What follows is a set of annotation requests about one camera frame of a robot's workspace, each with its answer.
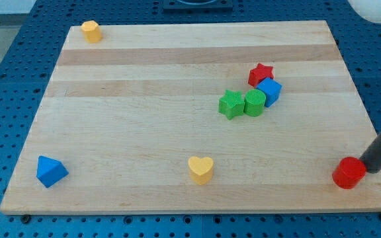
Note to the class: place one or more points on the red cylinder block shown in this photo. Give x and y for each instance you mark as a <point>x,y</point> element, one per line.
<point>349,172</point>

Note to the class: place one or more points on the yellow heart block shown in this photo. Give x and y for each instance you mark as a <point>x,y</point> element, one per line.
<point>201,169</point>

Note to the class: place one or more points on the blue cube block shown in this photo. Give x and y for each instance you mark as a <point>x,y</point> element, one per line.
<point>271,89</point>

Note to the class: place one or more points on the white round object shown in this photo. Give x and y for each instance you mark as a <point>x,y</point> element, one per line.
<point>369,10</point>

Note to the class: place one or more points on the green cylinder block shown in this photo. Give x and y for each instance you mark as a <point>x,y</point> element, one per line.
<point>254,102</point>

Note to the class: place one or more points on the red star block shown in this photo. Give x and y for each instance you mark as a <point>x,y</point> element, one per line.
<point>259,73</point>

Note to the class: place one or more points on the green star block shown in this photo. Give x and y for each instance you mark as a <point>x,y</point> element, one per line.
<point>231,104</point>

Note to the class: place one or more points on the wooden board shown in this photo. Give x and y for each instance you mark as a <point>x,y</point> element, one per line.
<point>125,114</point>

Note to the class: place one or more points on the yellow hexagon block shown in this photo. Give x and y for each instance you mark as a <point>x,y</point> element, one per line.
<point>91,31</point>

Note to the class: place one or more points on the blue triangle block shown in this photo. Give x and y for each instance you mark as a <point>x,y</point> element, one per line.
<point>50,171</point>

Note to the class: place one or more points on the dark square mount plate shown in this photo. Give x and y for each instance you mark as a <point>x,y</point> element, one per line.
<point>196,5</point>

